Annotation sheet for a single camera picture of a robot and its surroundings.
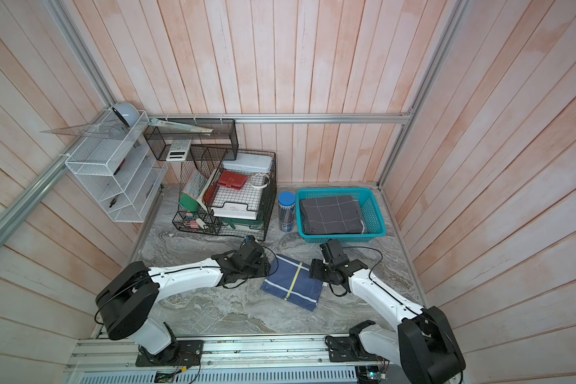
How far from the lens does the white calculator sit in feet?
3.12

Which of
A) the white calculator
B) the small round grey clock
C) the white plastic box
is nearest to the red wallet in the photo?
the white plastic box

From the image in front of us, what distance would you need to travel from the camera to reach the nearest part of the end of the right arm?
62 cm

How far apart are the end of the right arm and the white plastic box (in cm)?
44

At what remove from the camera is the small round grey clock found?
2.73 feet

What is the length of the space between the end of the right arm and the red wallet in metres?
0.42

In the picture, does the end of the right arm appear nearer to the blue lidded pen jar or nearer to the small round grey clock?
the blue lidded pen jar

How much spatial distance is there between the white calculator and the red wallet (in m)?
0.18

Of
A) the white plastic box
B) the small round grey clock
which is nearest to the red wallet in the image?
the white plastic box

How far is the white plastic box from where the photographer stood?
97cm

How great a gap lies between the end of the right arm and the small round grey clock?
81 cm
